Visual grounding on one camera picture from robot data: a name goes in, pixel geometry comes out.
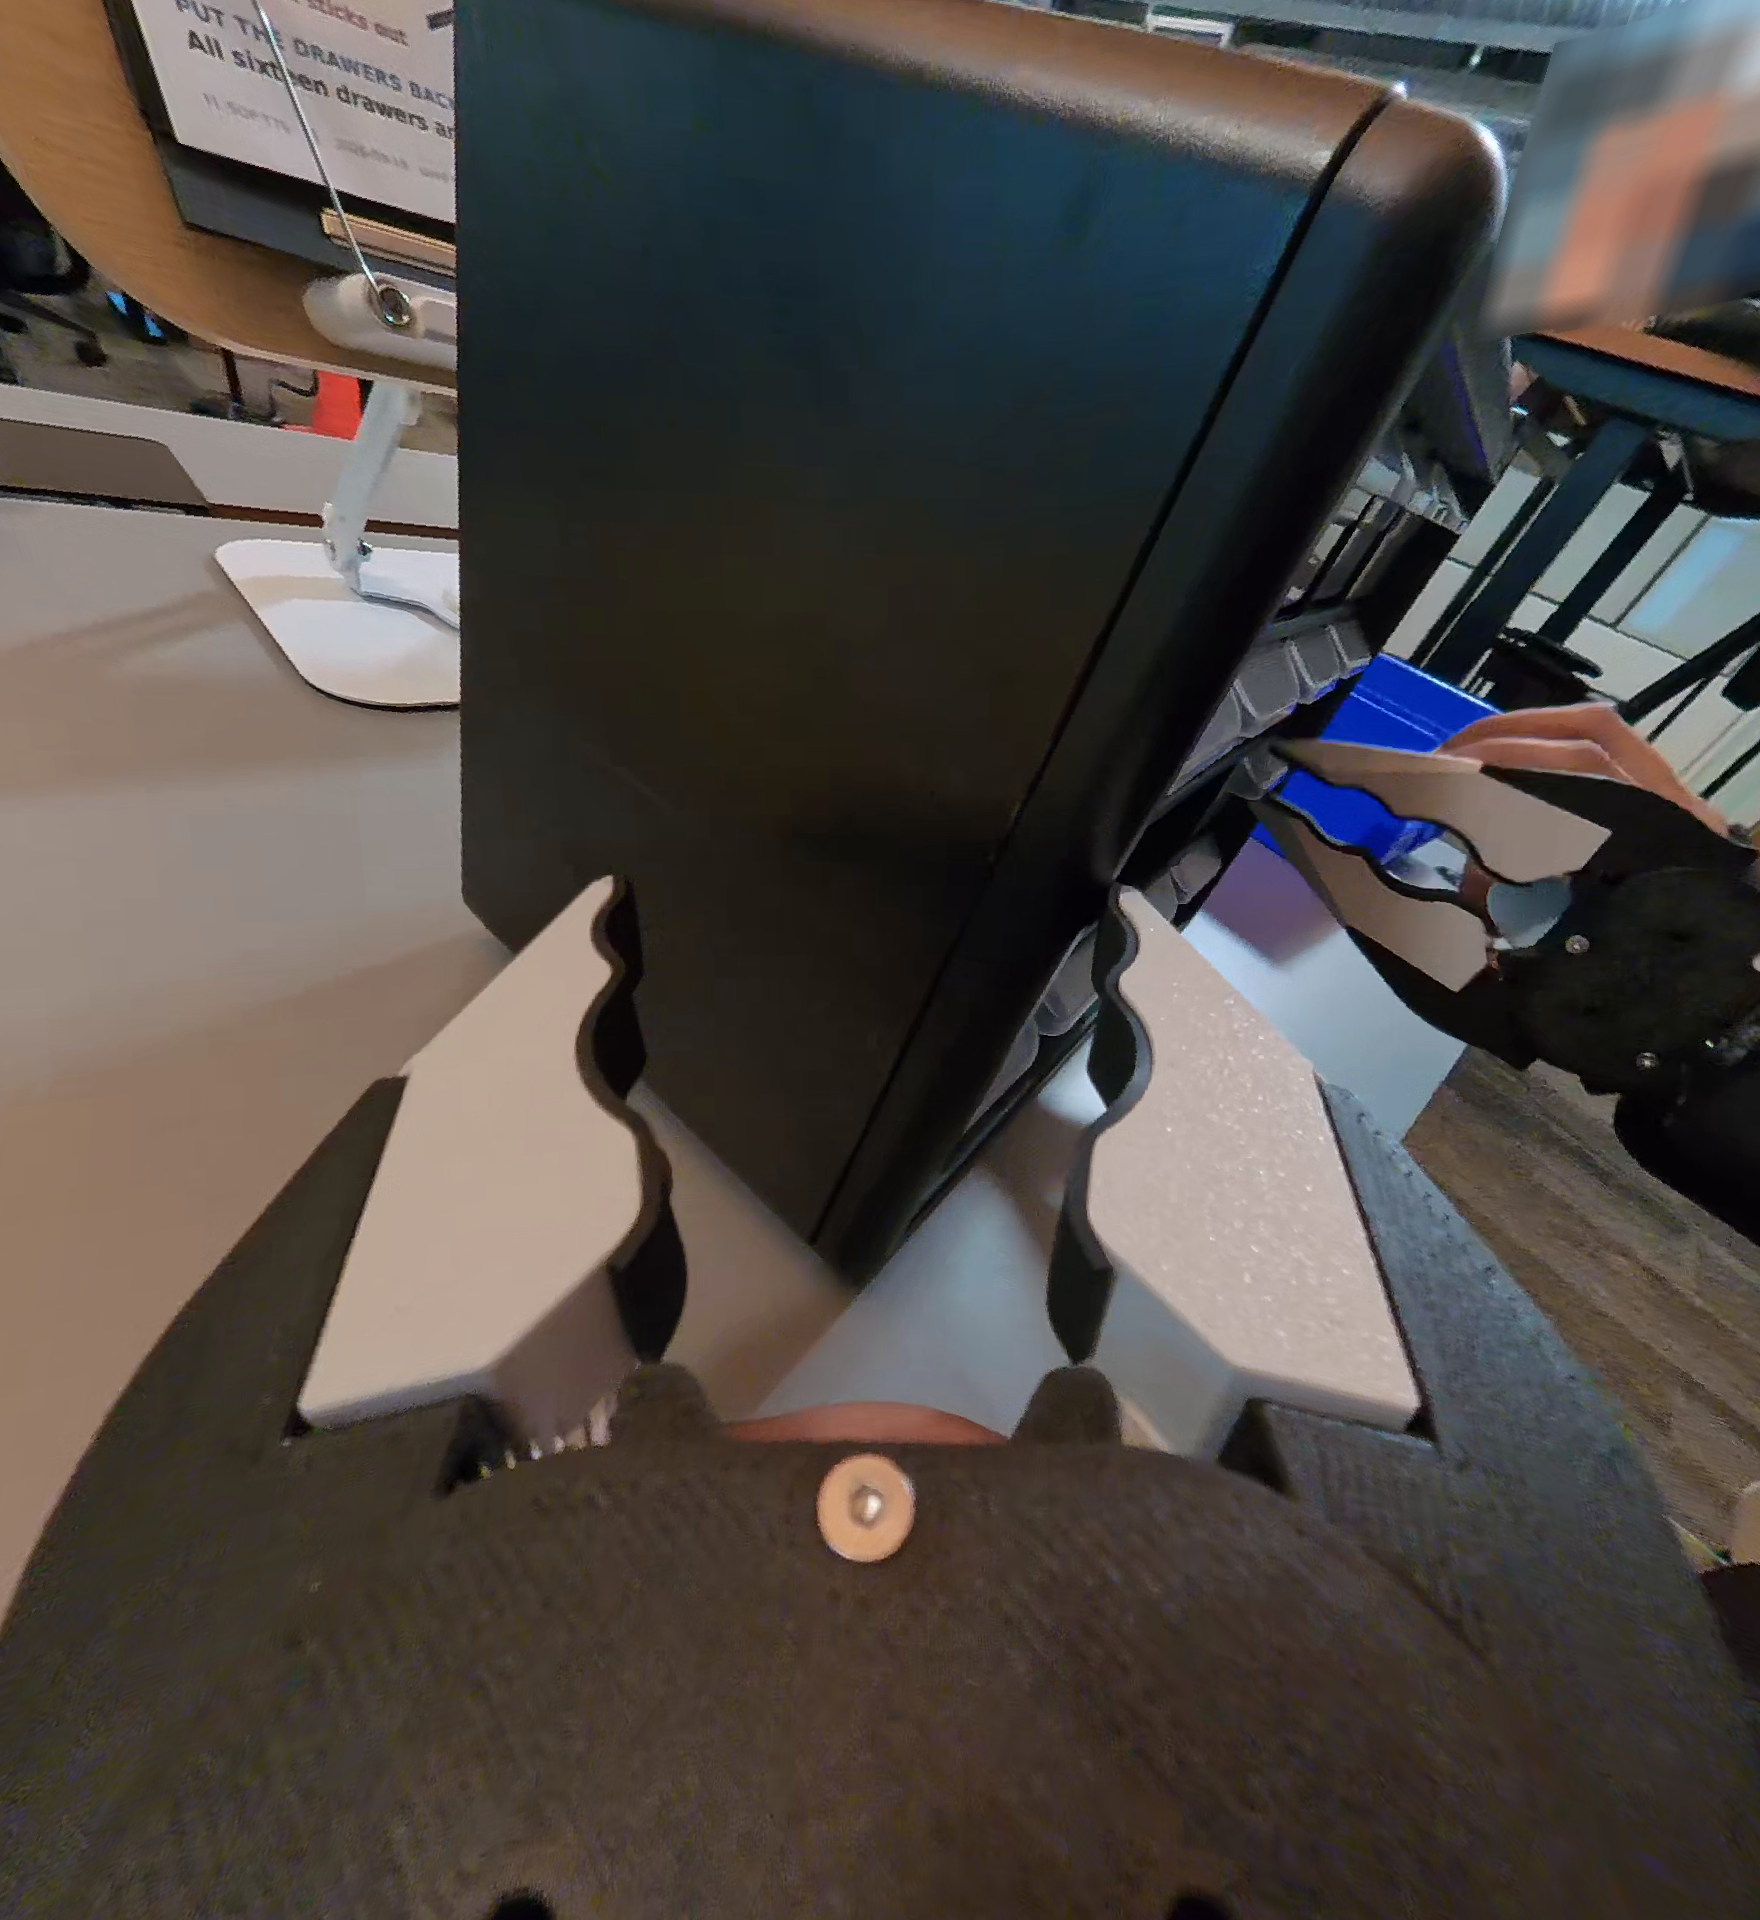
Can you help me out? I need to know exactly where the black office chair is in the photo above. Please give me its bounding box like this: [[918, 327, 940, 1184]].
[[0, 227, 110, 384]]

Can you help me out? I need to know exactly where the wooden table black frame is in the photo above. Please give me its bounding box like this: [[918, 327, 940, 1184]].
[[1420, 323, 1760, 723]]

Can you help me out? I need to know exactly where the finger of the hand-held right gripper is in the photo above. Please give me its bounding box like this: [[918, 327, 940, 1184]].
[[1253, 799, 1501, 999], [1270, 735, 1622, 891]]

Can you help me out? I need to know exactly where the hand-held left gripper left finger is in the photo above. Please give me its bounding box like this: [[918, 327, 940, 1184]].
[[294, 874, 689, 1444]]

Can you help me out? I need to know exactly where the white printed instruction sheet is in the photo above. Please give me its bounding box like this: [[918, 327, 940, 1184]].
[[129, 0, 457, 228]]

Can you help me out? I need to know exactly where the person's right hand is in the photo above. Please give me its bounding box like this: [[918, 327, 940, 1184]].
[[1441, 703, 1741, 839]]

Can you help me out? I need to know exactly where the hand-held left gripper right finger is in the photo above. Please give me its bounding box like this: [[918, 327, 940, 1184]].
[[1042, 885, 1429, 1461]]

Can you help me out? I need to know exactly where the black drawer cabinet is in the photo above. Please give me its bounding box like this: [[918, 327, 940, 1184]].
[[451, 0, 1512, 1292]]

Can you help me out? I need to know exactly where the black sheet holder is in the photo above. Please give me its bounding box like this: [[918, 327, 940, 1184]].
[[107, 0, 457, 274]]

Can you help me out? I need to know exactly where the grey desk with dark flap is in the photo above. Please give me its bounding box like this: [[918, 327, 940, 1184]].
[[0, 371, 459, 531]]

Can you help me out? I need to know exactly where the blue plastic bin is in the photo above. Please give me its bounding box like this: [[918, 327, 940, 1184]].
[[1276, 651, 1504, 902]]

